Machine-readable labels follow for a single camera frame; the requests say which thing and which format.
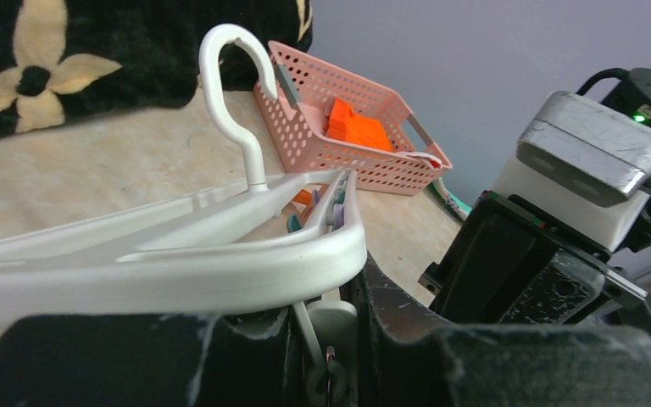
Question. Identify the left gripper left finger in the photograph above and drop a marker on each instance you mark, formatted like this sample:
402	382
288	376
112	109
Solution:
152	360

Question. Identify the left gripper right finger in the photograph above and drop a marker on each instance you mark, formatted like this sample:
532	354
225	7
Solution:
409	355

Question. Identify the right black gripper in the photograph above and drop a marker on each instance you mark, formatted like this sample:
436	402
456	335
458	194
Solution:
511	263

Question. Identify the white clothespin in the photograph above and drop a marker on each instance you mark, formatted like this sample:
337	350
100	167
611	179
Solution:
329	329

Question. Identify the purple clothespin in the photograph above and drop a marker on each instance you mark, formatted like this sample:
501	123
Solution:
337	216

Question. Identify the white clip hanger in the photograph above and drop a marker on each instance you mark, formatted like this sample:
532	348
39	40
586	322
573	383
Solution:
223	249

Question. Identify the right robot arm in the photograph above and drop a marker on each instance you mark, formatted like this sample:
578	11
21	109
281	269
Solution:
627	92

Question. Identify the orange underwear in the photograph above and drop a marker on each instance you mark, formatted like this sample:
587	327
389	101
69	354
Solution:
345	125

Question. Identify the teal clothespin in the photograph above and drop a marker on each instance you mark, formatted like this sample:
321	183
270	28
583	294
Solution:
293	224

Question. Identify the pink plastic basket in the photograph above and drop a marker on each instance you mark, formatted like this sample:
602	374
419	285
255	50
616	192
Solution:
326	117

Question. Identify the black floral pillow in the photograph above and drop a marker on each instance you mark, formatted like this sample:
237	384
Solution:
62	62

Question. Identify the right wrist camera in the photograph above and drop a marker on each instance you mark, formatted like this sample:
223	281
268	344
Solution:
583	163

